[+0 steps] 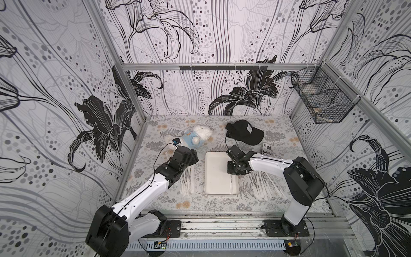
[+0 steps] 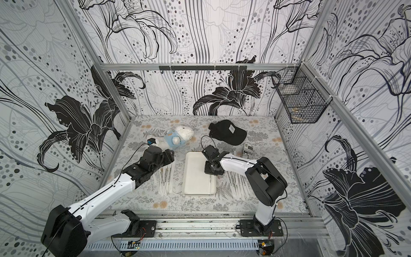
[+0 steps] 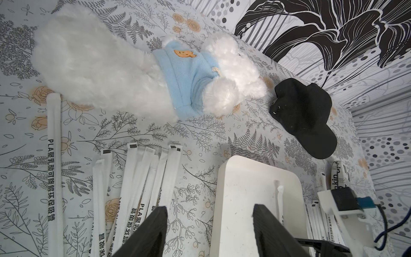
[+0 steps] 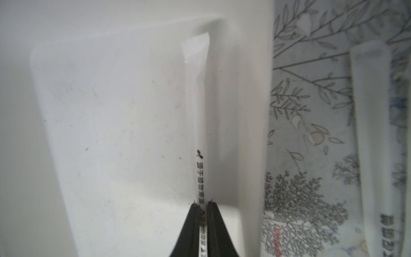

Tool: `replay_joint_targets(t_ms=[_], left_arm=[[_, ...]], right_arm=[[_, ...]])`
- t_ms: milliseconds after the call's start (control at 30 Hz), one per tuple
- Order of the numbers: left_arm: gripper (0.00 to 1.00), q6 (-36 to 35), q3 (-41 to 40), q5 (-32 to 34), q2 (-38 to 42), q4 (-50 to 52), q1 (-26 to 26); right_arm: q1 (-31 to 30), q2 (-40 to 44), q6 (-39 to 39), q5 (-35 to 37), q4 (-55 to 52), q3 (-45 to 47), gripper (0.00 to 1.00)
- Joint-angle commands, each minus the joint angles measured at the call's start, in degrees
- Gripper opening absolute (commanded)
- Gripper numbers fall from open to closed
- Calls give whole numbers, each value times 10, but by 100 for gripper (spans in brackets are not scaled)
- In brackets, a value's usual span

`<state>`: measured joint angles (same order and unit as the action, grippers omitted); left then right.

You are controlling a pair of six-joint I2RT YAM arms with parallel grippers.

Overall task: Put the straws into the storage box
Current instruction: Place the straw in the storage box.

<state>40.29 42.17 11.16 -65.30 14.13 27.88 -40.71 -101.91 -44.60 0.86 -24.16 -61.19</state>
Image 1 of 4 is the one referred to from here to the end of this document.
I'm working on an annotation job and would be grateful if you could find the pile straw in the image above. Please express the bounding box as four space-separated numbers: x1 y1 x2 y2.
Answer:
245 172 285 200
180 167 194 197

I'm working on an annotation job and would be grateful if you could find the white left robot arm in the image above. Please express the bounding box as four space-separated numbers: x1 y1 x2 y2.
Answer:
85 146 199 257

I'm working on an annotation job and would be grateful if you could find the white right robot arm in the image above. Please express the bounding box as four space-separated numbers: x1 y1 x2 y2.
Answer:
226 145 325 228

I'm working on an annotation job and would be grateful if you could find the white rectangular storage tray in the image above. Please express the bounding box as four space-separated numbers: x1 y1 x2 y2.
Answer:
204 152 239 196

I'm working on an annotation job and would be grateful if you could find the white plush toy blue shirt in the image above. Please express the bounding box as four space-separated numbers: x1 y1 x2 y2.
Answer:
165 125 213 149

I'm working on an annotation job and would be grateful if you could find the black baseball cap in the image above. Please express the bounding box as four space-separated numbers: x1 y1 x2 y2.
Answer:
225 120 264 146

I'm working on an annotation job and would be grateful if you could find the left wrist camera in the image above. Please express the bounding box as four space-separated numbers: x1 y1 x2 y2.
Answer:
172 138 182 147

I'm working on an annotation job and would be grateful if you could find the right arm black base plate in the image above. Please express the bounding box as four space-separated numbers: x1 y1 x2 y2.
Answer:
261 220 310 238

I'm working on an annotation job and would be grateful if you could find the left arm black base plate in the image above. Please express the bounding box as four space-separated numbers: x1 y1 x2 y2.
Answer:
152 220 182 238

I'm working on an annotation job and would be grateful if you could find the white slotted cable duct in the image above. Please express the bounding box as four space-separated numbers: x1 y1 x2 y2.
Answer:
126 239 286 252

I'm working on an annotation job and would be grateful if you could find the black wire wall basket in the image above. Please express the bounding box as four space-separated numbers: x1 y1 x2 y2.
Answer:
291 64 361 124

